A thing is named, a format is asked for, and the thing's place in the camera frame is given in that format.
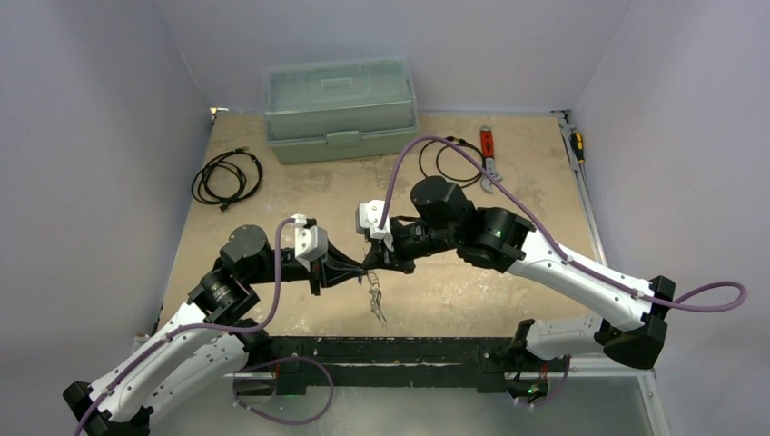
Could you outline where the coiled thin black cable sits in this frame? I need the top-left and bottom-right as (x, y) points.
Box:
(418, 136), (488, 191)

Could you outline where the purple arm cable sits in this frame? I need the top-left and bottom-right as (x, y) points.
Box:
(72, 217), (302, 436)
(377, 135), (749, 314)

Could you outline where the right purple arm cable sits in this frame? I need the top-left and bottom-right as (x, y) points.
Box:
(377, 135), (749, 314)

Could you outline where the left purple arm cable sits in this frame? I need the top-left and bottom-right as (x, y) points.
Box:
(72, 217), (302, 436)

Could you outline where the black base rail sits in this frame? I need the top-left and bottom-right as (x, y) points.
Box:
(246, 336), (526, 395)

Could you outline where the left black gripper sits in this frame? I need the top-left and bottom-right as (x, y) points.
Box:
(245, 235), (367, 295)

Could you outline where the metal keyring with keys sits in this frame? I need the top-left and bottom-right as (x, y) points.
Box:
(366, 270), (387, 324)

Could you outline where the coiled black cable left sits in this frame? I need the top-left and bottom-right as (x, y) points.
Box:
(191, 149), (264, 213)

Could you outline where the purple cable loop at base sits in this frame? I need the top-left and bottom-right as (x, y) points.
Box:
(232, 354), (336, 427)

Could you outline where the green plastic toolbox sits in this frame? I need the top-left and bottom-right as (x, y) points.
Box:
(262, 57), (419, 164)

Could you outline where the red handled adjustable wrench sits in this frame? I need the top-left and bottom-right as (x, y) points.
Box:
(479, 125), (502, 194)

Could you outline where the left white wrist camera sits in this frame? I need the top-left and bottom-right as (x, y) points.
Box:
(291, 214), (329, 272)

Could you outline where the yellow black screwdriver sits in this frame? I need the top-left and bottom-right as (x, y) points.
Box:
(569, 132), (585, 165)

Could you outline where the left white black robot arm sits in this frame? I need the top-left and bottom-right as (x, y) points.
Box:
(63, 214), (367, 435)

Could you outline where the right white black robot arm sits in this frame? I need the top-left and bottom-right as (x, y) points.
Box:
(355, 176), (676, 370)

